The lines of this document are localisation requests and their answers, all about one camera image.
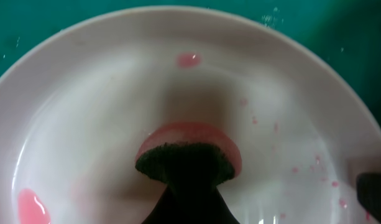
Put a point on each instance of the white plate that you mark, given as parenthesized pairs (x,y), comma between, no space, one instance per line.
(75,109)

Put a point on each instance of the teal serving tray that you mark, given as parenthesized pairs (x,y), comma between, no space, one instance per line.
(344,33)

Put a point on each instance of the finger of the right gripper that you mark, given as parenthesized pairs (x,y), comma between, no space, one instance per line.
(368,187)

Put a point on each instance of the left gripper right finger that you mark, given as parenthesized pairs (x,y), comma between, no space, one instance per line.
(209,207)

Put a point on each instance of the green and orange sponge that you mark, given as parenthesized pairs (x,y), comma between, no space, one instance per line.
(177,153)

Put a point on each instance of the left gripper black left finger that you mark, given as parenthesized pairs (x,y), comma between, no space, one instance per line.
(167,211)

